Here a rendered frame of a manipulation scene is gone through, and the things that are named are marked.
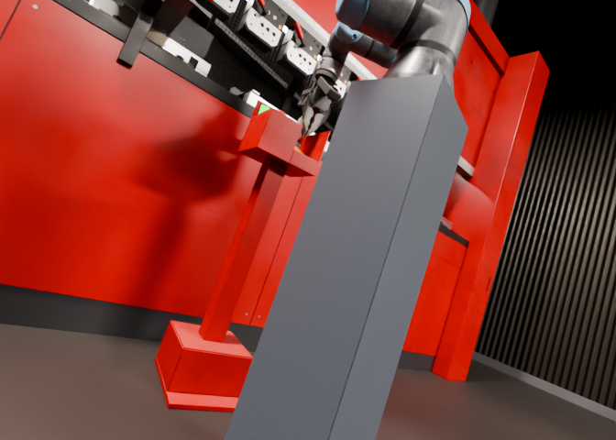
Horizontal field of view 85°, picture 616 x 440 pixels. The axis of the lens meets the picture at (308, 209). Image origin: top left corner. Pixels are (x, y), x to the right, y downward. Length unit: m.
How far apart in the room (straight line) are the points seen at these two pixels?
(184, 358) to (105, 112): 0.71
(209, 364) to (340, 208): 0.58
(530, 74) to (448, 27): 2.23
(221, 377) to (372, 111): 0.75
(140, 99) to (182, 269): 0.55
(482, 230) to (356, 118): 1.95
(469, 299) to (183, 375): 1.87
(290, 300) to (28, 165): 0.80
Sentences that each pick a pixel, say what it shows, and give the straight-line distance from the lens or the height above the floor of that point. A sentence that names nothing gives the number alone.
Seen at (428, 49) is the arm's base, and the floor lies 0.86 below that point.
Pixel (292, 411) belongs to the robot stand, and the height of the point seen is 0.21.
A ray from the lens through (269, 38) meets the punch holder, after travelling 1.53.
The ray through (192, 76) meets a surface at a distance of 1.24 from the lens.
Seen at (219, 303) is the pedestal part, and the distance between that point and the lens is 1.01.
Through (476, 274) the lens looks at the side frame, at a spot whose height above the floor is 0.67.
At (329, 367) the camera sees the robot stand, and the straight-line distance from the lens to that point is 0.55.
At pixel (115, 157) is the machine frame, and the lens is 1.15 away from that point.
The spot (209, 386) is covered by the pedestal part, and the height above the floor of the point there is 0.03.
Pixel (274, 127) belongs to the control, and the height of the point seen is 0.73.
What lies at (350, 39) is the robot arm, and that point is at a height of 1.04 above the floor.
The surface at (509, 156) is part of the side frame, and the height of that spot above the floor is 1.49.
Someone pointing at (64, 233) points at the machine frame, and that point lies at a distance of 1.16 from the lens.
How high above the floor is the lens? 0.43
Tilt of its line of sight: 7 degrees up
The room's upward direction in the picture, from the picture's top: 20 degrees clockwise
